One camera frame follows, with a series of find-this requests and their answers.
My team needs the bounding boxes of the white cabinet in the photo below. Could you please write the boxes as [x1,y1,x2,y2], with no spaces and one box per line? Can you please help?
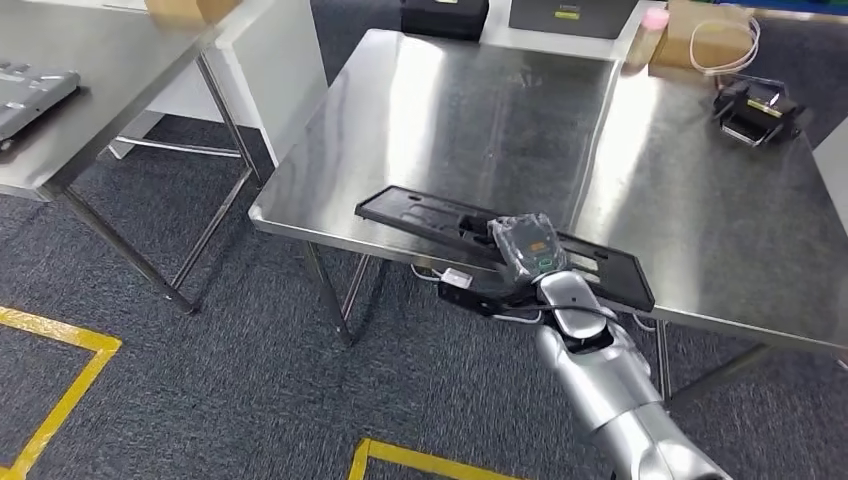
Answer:
[105,0,333,167]
[813,115,848,236]

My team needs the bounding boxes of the white coiled cable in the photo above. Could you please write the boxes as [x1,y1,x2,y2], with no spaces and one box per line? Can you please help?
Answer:
[688,16,762,75]

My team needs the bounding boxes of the large cardboard box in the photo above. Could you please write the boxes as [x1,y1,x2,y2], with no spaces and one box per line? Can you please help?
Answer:
[649,0,758,84]

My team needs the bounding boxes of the black plastic panel part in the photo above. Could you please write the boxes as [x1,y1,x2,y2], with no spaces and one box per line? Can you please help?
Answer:
[354,184,657,314]

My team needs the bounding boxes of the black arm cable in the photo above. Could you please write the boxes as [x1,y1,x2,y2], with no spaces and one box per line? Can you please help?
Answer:
[493,301,621,326]

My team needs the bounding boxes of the pink capped bottle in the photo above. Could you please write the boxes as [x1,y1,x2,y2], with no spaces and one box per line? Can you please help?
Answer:
[625,6,670,68]

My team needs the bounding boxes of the grey sheet metal part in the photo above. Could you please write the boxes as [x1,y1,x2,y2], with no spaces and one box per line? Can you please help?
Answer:
[0,60,82,144]

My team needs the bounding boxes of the stainless steel workbench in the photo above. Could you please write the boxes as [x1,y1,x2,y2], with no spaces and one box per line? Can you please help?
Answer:
[248,27,848,405]

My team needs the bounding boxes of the black device with yellow label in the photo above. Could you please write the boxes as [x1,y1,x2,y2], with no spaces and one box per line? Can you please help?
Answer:
[712,76,810,148]

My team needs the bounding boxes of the small cardboard box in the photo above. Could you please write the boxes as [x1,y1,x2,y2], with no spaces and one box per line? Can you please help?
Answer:
[144,0,243,24]

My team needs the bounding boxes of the stainless steel table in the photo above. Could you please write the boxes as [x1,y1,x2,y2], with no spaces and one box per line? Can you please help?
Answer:
[0,0,280,316]

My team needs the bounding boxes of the black equipment case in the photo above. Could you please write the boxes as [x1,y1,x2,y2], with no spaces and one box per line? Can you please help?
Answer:
[399,0,492,41]

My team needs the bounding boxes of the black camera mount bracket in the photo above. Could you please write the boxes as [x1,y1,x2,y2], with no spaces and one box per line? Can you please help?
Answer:
[437,281,531,318]

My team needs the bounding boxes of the yellow floor tape square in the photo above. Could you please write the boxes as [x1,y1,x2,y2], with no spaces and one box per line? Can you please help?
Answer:
[347,438,531,480]

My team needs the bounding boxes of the dark grey equipment case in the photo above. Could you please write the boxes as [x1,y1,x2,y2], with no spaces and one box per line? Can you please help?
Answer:
[508,0,641,40]

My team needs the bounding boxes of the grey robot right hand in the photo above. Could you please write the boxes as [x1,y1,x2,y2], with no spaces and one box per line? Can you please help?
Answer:
[486,211,571,296]

